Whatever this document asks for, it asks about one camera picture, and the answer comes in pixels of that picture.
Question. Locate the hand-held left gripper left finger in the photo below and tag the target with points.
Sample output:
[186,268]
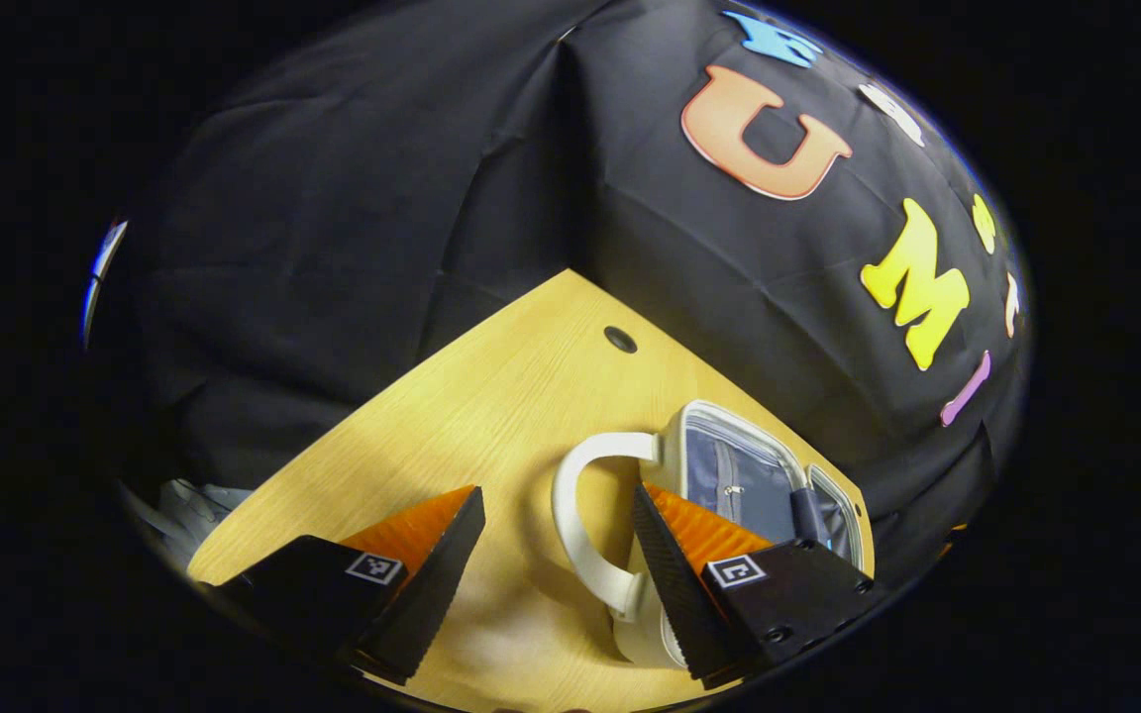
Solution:
[432,594]

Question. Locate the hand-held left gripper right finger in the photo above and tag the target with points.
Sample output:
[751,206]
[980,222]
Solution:
[689,594]

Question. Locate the white suitcase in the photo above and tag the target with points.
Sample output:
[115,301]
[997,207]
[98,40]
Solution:
[729,465]

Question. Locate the black table grommet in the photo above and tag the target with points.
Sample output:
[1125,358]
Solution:
[620,339]

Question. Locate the black backdrop cloth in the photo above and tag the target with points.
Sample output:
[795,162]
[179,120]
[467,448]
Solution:
[382,198]

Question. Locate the bright blue white screen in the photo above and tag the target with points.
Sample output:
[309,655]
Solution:
[100,262]

